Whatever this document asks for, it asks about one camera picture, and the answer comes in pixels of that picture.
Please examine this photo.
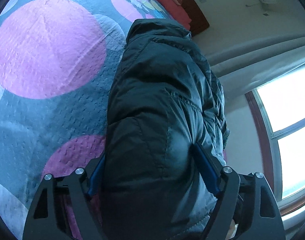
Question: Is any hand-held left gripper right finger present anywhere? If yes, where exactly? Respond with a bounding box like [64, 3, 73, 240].
[192, 142, 286, 240]

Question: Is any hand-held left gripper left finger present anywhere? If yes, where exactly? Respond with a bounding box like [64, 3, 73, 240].
[22, 155, 105, 240]

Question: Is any black puffer jacket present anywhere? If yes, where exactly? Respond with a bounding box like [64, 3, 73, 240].
[101, 19, 243, 240]

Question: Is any brown framed large window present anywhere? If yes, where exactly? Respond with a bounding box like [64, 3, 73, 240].
[245, 59, 305, 217]

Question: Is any grey curtain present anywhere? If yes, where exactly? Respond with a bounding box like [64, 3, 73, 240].
[204, 37, 305, 100]

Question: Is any dotted pink and blue quilt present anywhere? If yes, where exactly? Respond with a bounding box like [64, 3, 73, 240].
[0, 0, 173, 240]

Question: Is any wooden headboard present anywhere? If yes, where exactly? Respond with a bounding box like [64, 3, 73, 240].
[169, 0, 210, 36]

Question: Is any red pillow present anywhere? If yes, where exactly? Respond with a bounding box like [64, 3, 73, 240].
[135, 0, 193, 30]

